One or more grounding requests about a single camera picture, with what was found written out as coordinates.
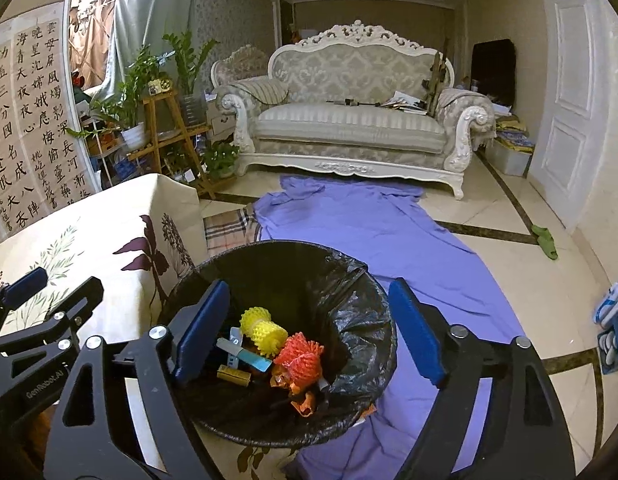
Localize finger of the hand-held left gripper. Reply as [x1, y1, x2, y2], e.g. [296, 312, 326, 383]
[9, 276, 104, 354]
[0, 266, 50, 336]

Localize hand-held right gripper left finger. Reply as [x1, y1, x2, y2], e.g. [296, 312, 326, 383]
[43, 279, 232, 480]

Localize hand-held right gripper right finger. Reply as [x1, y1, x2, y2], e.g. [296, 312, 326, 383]
[387, 277, 576, 480]

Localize brown bottle with yellow label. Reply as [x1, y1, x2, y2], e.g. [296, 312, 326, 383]
[217, 364, 252, 387]

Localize blue and white packet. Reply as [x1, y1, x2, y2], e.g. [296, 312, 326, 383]
[216, 326, 274, 373]

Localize yellow foam fruit net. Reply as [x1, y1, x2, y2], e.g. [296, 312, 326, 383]
[239, 306, 289, 360]

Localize red foam fruit net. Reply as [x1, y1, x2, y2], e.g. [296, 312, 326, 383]
[273, 332, 324, 393]

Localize trash bin with black bag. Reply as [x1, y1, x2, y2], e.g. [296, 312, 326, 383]
[159, 240, 397, 448]

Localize orange plastic bag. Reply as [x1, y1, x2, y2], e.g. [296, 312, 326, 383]
[289, 385, 322, 417]

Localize floral cream tablecloth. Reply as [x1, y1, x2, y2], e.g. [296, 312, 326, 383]
[0, 172, 210, 471]

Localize purple sheet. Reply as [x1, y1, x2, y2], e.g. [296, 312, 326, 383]
[254, 175, 527, 480]

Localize plaid cloth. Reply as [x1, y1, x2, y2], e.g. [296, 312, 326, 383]
[204, 205, 262, 253]

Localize white metal rack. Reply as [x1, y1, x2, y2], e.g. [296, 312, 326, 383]
[79, 110, 130, 191]

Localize plant in white pot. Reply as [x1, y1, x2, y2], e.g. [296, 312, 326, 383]
[66, 47, 160, 151]

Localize small leafy floor plant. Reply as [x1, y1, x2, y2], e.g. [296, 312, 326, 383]
[201, 140, 240, 178]

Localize low wooden plant shelf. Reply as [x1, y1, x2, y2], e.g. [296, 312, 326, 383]
[126, 127, 212, 161]

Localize clear plastic storage box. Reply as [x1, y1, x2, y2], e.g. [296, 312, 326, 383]
[489, 137, 532, 177]

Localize white slippers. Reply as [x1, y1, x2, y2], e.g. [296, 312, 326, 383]
[598, 330, 618, 376]

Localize blue and white shoes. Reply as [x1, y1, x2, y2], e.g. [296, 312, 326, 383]
[593, 280, 618, 331]

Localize tall wooden plant stand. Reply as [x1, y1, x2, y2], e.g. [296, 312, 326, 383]
[141, 91, 210, 196]

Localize ornate white sofa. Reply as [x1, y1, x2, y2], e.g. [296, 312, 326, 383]
[216, 20, 497, 200]

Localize stack of yellow blue bags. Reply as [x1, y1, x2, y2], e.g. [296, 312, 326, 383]
[492, 115, 535, 148]

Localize pile of papers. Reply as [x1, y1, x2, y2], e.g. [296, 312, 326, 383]
[381, 91, 430, 111]

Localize brown toy rifle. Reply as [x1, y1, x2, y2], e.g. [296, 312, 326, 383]
[421, 50, 452, 113]

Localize tall green potted plant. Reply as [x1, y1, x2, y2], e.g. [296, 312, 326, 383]
[163, 30, 220, 126]

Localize brown curtain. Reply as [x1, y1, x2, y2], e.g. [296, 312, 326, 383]
[69, 0, 120, 91]

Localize black panel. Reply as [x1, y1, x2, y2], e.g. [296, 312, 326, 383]
[470, 39, 516, 107]

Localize ornate white armchair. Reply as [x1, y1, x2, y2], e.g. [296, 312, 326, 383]
[210, 45, 290, 111]

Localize grey green curtain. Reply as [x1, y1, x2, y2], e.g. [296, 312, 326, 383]
[96, 0, 197, 106]

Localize white panel door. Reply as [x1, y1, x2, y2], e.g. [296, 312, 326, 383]
[529, 0, 618, 271]

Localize calligraphy wall scroll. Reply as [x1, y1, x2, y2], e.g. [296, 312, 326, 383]
[0, 42, 32, 241]
[11, 2, 92, 211]

